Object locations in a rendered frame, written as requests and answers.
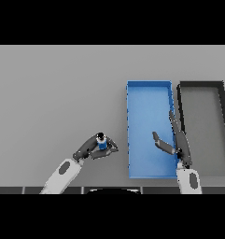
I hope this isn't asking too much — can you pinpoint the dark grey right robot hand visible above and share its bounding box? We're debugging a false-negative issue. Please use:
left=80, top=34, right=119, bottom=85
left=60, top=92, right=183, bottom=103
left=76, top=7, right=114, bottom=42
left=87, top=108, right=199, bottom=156
left=151, top=109, right=193, bottom=169

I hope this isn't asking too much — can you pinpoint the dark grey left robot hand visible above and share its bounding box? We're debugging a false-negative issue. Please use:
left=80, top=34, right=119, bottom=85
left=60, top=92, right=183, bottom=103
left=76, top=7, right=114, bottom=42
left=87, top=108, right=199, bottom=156
left=72, top=134, right=120, bottom=162

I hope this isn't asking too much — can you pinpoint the blue pipe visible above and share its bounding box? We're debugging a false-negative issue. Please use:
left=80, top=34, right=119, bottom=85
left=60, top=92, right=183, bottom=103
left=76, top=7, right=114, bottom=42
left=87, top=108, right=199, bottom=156
left=95, top=132, right=108, bottom=151

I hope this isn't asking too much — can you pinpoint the dark grey bin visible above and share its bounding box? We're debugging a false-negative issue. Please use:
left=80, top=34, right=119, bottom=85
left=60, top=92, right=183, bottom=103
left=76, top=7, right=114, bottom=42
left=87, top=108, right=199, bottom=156
left=176, top=80, right=225, bottom=177

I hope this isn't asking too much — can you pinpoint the blue bin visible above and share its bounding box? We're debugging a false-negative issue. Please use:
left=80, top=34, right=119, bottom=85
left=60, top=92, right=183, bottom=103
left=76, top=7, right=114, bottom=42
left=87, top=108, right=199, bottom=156
left=125, top=79, right=179, bottom=179

